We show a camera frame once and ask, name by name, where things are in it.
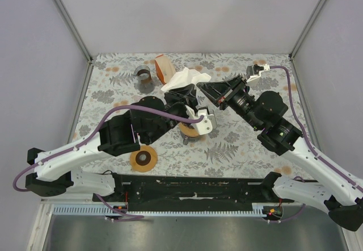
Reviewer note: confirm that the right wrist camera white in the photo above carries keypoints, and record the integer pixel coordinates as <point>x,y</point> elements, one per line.
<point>253,73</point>

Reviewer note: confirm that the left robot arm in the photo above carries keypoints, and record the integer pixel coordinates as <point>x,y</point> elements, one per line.
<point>57,172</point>

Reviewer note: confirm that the white paper coffee filter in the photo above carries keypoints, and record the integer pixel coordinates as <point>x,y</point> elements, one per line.
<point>185,78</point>

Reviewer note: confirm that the glass carafe brown band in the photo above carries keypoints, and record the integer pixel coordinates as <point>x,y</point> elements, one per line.
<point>145,83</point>

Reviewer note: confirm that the floral table mat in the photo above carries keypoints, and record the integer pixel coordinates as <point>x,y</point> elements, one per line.
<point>232,149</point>

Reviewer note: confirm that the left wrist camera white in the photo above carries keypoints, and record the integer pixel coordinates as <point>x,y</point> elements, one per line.
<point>206,120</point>

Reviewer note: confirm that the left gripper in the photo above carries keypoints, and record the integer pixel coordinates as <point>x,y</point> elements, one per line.
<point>189,100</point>

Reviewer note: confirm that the white cable duct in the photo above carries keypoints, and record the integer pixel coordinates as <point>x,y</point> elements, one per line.
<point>102,210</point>

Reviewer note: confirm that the glass coffee server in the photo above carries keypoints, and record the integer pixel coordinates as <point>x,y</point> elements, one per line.
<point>188,139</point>

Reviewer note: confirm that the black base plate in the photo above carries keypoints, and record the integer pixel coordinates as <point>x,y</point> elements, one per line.
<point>137,189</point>

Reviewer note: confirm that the aluminium frame rail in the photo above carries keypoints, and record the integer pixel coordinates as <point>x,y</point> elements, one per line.
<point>66,17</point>

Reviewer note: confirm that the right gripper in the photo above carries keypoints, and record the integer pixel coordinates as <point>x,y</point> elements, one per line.
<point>221,93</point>

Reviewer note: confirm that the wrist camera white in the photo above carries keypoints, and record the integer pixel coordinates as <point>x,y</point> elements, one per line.
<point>206,120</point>
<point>253,73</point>

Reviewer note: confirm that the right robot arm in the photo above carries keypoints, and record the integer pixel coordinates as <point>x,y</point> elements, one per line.
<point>338,193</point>

